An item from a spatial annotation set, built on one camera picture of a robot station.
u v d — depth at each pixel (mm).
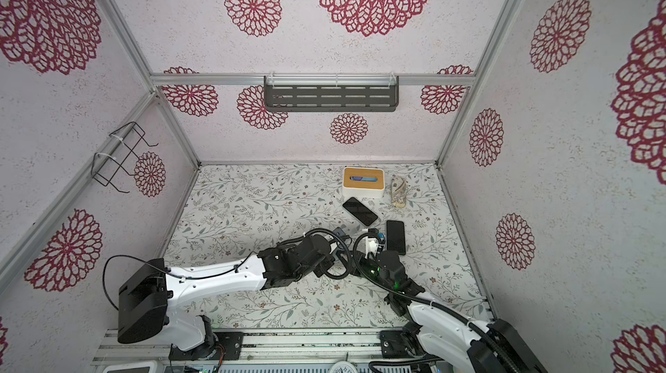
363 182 1091
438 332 520
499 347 411
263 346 751
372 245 745
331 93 930
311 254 577
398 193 1062
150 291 479
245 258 533
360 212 1030
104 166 722
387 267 624
